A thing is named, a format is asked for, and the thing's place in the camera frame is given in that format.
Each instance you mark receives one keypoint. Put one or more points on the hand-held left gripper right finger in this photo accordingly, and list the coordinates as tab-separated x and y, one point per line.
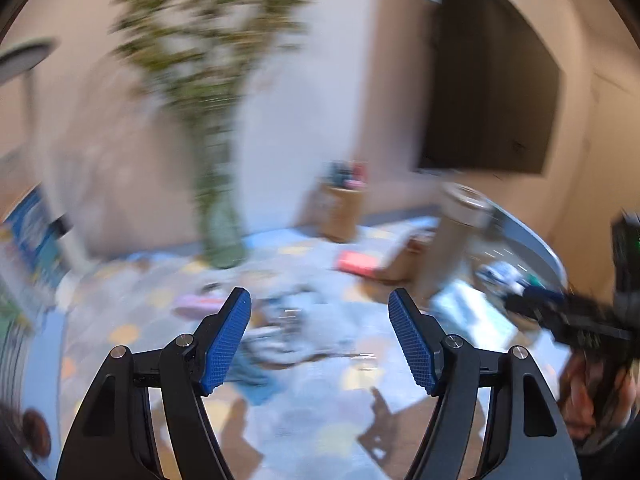
412	340

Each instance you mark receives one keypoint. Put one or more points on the bunch of pens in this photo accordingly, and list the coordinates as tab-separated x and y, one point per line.
347	172

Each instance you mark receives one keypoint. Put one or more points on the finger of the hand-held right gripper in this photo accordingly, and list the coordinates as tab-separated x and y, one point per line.
539	292
522	306

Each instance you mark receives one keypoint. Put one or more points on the grey cloth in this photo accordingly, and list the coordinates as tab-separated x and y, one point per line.
295	322

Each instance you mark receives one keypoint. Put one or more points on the pink packet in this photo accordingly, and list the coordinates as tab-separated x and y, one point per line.
197	305

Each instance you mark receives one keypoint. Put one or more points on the round wooden ornament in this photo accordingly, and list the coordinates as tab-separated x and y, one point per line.
37	432

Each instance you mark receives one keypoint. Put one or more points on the green glass vase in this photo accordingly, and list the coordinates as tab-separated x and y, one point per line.
220	230

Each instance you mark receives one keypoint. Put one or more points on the black monitor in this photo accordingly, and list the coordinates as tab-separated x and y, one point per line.
485	85

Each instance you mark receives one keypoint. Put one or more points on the beige thermos bottle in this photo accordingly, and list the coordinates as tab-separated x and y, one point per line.
450	240

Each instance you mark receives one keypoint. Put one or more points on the blue patterned packet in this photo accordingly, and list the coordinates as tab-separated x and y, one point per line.
500	275

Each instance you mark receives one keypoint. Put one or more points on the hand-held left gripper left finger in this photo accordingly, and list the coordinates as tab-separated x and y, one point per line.
225	340

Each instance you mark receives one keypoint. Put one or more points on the white desk lamp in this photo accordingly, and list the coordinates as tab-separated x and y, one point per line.
25	55

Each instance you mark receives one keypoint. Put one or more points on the bunch of wild flowers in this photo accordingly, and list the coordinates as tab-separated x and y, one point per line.
210	50

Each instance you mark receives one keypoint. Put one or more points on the blue mesh cloth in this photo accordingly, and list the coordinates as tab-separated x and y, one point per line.
255	375

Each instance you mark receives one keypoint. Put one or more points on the tan pen holder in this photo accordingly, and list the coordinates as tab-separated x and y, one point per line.
342	212

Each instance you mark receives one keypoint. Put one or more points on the person's right hand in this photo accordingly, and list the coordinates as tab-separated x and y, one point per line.
585	395

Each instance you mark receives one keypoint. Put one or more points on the light blue tissue pack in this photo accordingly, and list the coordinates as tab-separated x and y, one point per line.
472	312

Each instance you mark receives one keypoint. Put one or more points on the small brown bag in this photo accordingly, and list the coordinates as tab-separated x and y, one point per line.
402	260

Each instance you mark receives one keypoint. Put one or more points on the pink soft block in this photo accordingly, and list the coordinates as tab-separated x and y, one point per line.
357	264

